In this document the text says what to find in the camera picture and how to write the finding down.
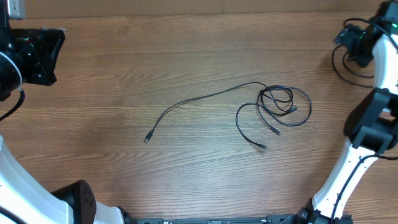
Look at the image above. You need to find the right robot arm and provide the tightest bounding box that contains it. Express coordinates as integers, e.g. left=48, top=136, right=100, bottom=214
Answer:
left=284, top=1, right=397, bottom=223

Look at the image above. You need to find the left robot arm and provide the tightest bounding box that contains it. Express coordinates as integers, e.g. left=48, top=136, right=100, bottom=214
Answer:
left=1, top=1, right=136, bottom=223

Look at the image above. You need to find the long black usb cable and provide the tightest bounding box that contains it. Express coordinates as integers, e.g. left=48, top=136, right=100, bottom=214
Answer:
left=143, top=80, right=271, bottom=144

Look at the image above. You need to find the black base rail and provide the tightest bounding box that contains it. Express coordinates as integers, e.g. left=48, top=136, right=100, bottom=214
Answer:
left=124, top=215, right=310, bottom=224

